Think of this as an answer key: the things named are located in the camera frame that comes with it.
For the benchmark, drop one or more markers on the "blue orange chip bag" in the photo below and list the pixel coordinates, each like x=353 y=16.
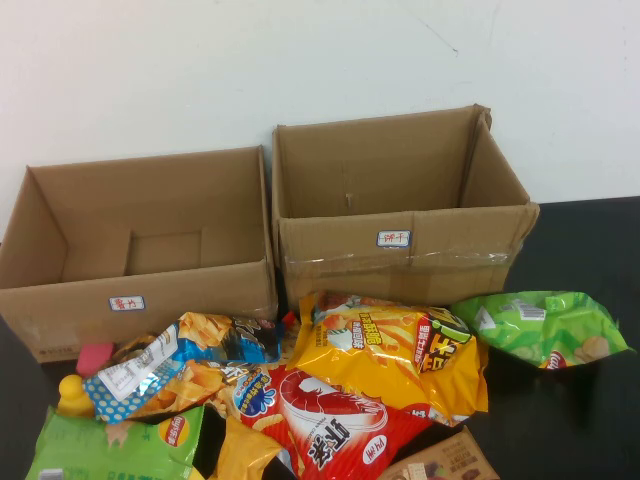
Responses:
x=200 y=382

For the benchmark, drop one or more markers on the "yellow fries snack bag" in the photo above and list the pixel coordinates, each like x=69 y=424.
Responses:
x=370 y=360

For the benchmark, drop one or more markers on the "black gold snack packet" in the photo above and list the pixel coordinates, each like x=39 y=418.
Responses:
x=132 y=346

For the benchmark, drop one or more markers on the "plain yellow snack pack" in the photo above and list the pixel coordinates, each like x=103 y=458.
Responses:
x=245 y=450

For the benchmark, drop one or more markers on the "tall taped cardboard box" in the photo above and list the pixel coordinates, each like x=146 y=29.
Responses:
x=380 y=165

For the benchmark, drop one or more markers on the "large shallow cardboard box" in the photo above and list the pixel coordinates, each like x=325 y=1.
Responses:
x=200 y=200

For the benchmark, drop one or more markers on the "red shrimp cracker bag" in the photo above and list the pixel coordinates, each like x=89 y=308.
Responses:
x=325 y=425

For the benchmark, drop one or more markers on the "white label red handwriting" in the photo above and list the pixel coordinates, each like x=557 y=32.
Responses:
x=127 y=303

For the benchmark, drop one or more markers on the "crumpled green Lay's chip bag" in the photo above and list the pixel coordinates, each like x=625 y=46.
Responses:
x=530 y=330

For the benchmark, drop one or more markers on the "brown biscuit pack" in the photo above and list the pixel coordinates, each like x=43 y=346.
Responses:
x=450 y=460

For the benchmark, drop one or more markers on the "pink block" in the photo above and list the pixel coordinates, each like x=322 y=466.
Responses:
x=92 y=357

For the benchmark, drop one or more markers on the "yellow rubber duck toy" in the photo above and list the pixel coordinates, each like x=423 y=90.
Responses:
x=72 y=395

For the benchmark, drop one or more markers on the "flat green Lay's chip bag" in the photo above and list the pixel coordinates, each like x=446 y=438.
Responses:
x=110 y=450

